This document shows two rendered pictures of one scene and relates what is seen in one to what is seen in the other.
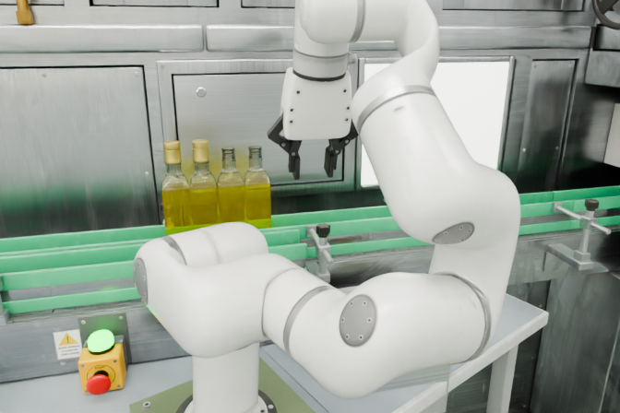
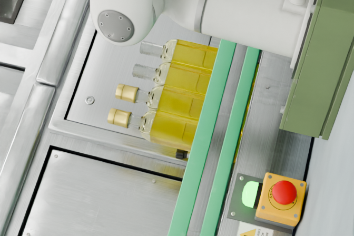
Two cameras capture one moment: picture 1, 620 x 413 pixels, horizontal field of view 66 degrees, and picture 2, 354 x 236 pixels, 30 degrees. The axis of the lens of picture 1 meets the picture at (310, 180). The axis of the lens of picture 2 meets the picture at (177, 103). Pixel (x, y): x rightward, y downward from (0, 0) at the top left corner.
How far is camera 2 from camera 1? 0.78 m
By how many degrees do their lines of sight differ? 25
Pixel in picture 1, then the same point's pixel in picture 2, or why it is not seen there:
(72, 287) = (196, 216)
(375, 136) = not seen: outside the picture
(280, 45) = (74, 24)
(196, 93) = (89, 105)
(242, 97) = (107, 67)
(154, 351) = (295, 163)
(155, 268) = not seen: outside the picture
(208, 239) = not seen: outside the picture
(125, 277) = (204, 165)
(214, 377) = (233, 6)
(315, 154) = not seen: hidden behind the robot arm
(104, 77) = (49, 184)
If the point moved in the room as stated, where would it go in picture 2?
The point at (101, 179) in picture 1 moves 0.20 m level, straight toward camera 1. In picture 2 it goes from (144, 226) to (143, 185)
